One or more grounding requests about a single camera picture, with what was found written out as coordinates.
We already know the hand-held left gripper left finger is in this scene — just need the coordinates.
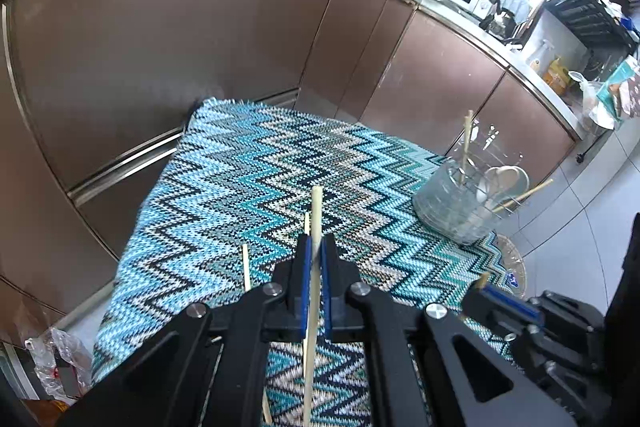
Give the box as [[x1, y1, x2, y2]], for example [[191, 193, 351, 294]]
[[57, 233, 315, 427]]

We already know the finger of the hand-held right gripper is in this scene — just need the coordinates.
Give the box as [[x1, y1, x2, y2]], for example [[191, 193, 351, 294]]
[[502, 327, 601, 390], [461, 279, 547, 338]]

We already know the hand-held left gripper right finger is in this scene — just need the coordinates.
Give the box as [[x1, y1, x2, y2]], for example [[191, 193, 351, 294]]
[[320, 234, 581, 427]]

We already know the clear glass utensil holder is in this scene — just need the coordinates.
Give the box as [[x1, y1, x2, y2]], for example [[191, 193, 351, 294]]
[[413, 127, 531, 245]]

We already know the small waste basket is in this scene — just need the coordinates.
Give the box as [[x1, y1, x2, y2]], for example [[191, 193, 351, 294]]
[[495, 234, 528, 299]]

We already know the zigzag woven mat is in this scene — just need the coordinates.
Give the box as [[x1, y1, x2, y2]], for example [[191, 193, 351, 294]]
[[92, 97, 526, 427]]

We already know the crumpled plastic bag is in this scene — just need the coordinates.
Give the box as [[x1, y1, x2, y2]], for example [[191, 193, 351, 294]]
[[570, 69, 618, 132]]

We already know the yellow bottle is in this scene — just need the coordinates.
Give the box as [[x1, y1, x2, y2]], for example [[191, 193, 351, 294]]
[[544, 56, 570, 95]]

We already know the clear spray bottle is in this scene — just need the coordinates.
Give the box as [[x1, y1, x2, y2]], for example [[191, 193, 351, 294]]
[[529, 39, 552, 68]]

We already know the clear red plastic bag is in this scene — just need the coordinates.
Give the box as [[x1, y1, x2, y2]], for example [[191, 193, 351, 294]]
[[25, 327, 93, 408]]

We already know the dark kettle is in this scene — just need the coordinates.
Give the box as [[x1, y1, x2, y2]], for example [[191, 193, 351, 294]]
[[479, 0, 516, 32]]

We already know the grey towel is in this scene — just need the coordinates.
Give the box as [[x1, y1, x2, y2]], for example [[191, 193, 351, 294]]
[[500, 0, 534, 20]]

